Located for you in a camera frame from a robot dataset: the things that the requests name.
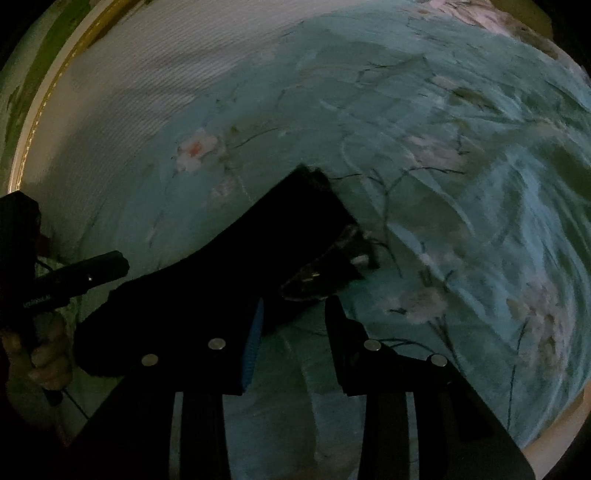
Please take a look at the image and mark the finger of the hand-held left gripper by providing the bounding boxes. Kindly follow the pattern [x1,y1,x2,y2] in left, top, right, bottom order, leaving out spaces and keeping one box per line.
[30,250,130,315]

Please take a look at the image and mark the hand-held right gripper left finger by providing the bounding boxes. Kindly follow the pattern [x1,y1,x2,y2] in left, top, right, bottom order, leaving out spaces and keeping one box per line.
[65,296,266,480]

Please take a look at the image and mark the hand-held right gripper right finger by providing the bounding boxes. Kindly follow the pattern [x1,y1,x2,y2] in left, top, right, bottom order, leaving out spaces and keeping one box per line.
[324,294,537,480]

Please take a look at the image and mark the black pants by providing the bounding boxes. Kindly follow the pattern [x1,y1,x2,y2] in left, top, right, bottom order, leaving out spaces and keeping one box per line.
[73,164,381,377]

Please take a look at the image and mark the person's left hand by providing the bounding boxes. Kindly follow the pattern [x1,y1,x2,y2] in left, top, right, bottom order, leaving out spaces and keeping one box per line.
[2,315,74,394]

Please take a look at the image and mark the teal floral bed sheet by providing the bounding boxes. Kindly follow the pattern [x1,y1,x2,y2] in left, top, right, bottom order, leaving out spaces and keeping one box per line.
[9,0,591,480]

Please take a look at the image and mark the white striped mattress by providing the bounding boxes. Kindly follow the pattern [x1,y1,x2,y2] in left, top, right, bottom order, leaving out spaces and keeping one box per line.
[9,7,333,264]

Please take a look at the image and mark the thin black cable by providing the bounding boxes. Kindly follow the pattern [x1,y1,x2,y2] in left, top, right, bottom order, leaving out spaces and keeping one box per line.
[45,388,91,422]

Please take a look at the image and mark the gold bed frame trim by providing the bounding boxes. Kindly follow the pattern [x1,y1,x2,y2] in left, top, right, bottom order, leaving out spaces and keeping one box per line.
[7,0,146,195]

